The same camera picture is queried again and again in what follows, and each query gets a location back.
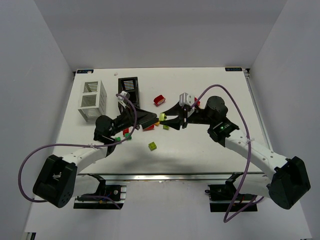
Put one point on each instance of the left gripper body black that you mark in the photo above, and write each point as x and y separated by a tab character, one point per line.
129	116

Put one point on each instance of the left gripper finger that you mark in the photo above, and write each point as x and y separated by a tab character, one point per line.
144	114
146	123

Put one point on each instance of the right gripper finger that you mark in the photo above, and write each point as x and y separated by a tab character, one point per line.
175	111
175	123

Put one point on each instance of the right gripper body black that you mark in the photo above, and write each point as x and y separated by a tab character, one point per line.
185	117

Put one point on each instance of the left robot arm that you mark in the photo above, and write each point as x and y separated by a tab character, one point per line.
59	179

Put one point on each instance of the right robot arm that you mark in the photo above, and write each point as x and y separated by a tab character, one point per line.
285	180

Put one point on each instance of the red rectangular brick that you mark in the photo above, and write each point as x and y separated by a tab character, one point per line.
149	128

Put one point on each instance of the red upright brick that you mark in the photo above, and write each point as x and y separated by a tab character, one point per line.
125	131

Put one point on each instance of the red and green brick stack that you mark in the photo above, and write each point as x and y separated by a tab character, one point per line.
198	102

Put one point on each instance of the green small brick right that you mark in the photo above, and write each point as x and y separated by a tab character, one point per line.
128	136

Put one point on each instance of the red rounded flower brick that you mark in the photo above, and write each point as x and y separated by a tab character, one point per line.
160	99

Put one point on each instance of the lime green flat brick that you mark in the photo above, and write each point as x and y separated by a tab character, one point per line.
152	146

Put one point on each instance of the black slotted container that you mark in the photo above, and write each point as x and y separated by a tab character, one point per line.
130	85

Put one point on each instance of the white slotted container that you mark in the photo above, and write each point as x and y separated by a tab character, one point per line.
93	100

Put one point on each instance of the blue label right corner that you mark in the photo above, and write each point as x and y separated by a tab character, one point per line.
233	69

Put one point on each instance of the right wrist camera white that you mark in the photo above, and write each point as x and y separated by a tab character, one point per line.
186	99

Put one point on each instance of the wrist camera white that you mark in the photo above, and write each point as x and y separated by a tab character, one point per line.
122	97
186	99

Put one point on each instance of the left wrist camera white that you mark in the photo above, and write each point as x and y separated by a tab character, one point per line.
122	97

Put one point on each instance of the aluminium table rail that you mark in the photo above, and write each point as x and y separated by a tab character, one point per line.
209	176

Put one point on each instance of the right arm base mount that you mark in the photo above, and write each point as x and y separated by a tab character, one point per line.
220	196

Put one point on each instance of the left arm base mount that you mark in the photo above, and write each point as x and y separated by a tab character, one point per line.
93	192

